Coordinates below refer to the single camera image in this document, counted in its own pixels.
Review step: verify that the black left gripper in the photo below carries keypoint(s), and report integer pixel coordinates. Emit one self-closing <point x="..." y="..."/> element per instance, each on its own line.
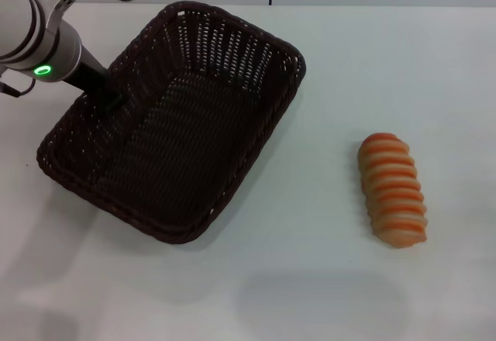
<point x="88" y="75"/>

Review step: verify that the black woven rectangular basket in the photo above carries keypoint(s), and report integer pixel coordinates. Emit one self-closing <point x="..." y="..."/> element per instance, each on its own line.
<point x="193" y="151"/>

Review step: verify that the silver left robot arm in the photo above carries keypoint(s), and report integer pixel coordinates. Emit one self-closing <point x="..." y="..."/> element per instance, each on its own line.
<point x="35" y="31"/>

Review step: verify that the orange striped bread loaf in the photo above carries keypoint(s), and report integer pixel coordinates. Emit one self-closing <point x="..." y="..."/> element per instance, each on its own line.
<point x="393" y="191"/>

